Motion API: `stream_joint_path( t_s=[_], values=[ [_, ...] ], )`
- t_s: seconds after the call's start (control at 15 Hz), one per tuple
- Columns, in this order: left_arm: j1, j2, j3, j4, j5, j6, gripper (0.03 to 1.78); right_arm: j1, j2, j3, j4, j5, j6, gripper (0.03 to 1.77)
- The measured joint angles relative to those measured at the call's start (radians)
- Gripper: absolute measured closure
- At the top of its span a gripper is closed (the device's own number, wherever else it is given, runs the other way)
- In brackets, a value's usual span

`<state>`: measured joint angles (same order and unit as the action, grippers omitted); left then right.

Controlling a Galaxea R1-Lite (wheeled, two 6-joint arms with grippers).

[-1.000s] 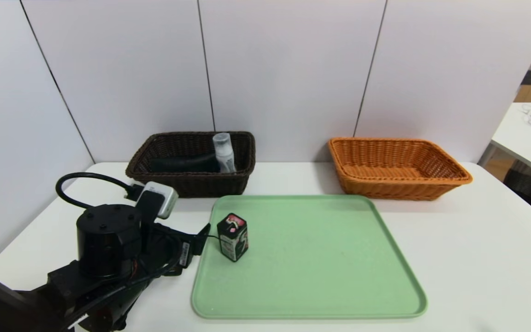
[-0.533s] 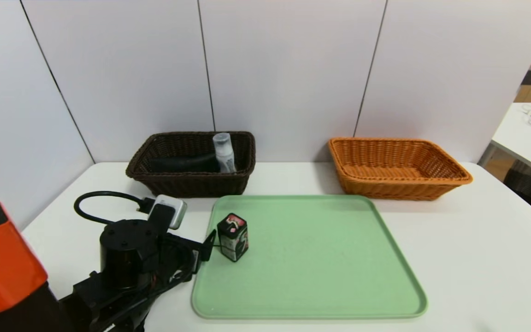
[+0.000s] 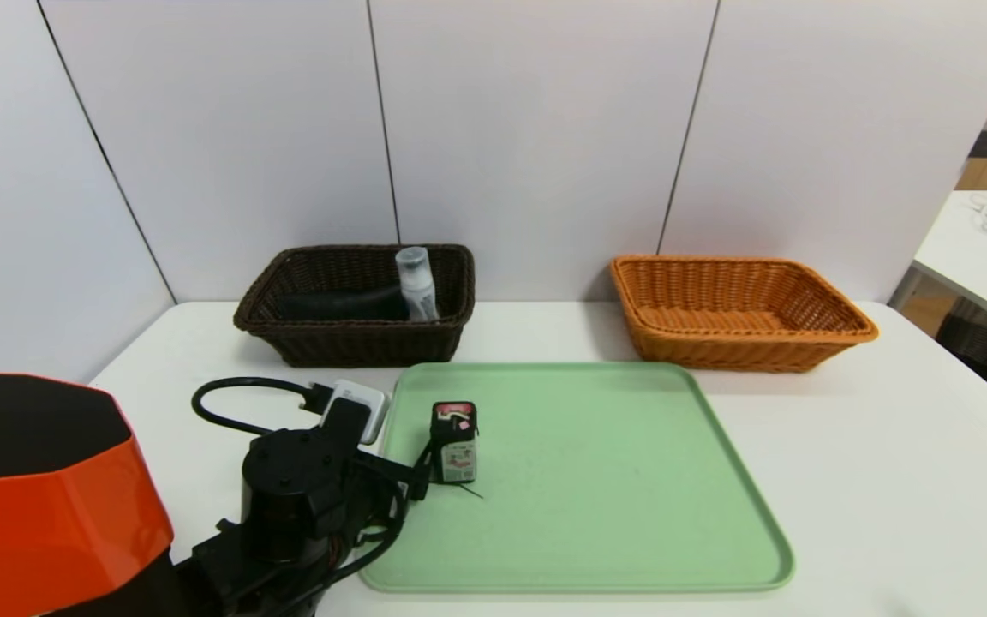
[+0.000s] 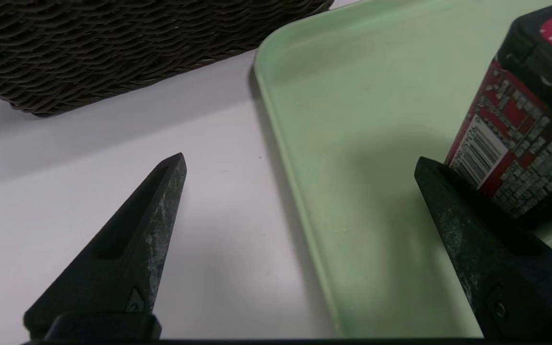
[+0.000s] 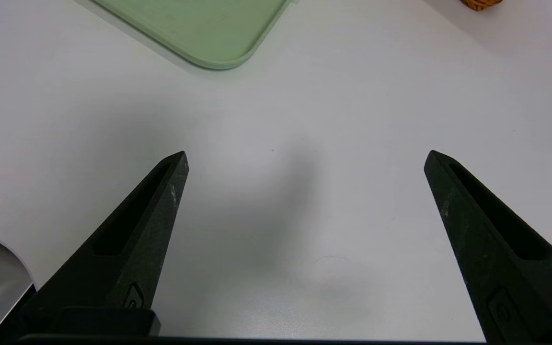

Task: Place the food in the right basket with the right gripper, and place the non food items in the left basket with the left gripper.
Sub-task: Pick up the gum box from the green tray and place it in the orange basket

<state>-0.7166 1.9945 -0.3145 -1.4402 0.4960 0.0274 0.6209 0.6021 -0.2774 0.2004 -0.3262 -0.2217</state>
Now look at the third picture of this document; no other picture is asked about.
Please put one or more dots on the dark brown wicker basket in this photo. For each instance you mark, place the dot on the dark brown wicker basket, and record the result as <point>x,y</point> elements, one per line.
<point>356,343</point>

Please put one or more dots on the small black drink carton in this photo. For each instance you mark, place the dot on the small black drink carton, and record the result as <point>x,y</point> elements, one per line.
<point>455,446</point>

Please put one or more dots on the orange wicker basket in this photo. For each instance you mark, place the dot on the orange wicker basket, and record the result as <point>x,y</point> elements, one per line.
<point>716,343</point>

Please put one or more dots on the dark grey box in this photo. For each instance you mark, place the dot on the dark grey box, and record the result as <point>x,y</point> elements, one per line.
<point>985,144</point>

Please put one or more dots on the white side table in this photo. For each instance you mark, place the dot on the white side table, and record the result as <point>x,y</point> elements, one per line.
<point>973,257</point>

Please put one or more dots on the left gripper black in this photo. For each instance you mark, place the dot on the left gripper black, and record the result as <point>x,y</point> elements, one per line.
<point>378,501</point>

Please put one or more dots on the light green plastic tray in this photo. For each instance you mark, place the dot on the light green plastic tray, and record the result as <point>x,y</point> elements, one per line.
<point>613,497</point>

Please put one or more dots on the black soft glasses case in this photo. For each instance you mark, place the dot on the black soft glasses case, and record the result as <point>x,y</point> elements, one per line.
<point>339,305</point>

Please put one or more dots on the white plastic bottle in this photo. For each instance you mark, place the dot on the white plastic bottle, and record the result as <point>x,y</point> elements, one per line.
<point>418,287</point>

